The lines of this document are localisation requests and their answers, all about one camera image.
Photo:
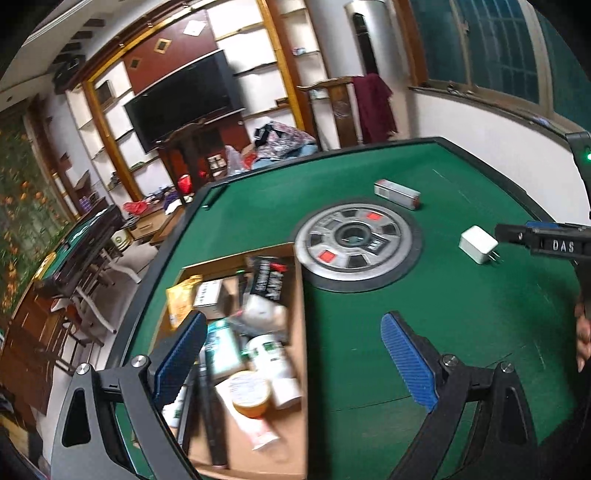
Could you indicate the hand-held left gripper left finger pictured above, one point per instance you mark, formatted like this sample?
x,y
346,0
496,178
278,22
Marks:
x,y
180,360

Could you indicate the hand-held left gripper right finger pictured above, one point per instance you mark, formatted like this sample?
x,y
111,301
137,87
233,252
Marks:
x,y
411,364

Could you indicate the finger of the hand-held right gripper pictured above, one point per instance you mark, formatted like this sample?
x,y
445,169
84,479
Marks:
x,y
545,242

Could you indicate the yellow snack packet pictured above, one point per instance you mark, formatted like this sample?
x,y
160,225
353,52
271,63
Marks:
x,y
182,300

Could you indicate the white plug charger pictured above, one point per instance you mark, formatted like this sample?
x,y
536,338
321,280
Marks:
x,y
478,244

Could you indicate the white medicine box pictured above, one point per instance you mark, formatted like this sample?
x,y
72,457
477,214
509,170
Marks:
x,y
210,297

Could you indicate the cardboard box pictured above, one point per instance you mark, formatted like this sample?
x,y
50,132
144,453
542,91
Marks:
x,y
291,369

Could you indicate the person's right hand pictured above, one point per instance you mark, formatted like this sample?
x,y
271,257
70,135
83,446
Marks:
x,y
584,337

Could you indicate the teal box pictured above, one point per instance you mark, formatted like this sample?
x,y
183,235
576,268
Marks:
x,y
221,348

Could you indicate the small white and green bottle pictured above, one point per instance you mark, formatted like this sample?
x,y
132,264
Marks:
x,y
175,413

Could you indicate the black stick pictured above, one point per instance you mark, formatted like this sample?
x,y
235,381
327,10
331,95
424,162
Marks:
x,y
214,424

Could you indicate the jar with orange rim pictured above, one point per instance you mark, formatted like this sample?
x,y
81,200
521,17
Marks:
x,y
249,392

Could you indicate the white soft pouch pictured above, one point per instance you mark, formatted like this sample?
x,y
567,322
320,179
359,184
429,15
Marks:
x,y
263,314

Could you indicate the white bottle with green label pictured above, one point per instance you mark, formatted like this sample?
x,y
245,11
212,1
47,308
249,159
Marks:
x,y
274,369

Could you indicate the white chair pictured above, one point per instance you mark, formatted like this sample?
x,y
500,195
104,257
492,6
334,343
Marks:
x,y
101,304

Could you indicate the white tube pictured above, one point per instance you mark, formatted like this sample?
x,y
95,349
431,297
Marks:
x,y
256,429

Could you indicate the black packet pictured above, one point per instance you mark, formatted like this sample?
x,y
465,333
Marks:
x,y
270,279

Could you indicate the round mahjong table centre panel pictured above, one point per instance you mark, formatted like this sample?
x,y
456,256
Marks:
x,y
358,244

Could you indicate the small green mahjong table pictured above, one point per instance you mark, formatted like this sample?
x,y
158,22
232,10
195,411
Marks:
x,y
85,244

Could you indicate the window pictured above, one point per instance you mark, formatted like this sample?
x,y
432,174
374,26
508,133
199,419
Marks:
x,y
480,41

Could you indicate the grey and red box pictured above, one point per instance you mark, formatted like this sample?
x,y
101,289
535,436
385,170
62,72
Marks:
x,y
397,194

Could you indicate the red plastic bag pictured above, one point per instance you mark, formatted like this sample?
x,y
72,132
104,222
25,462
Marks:
x,y
185,184

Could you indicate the carved dark wooden chair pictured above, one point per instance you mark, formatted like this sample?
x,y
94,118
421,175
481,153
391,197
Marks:
x,y
203,152

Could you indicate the maroon cloth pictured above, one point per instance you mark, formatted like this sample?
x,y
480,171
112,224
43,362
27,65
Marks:
x,y
376,108

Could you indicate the pile of clothes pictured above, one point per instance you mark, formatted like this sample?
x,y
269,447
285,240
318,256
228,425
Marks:
x,y
286,143

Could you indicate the standing air conditioner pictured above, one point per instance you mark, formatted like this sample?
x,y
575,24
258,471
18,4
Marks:
x,y
367,37

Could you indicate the black television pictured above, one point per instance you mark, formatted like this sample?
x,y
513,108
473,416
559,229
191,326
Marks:
x,y
184,101

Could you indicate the flower wall painting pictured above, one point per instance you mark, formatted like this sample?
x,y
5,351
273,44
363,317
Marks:
x,y
23,207

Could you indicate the wooden wall shelf unit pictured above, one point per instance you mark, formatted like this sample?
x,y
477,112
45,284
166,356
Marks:
x,y
115,138

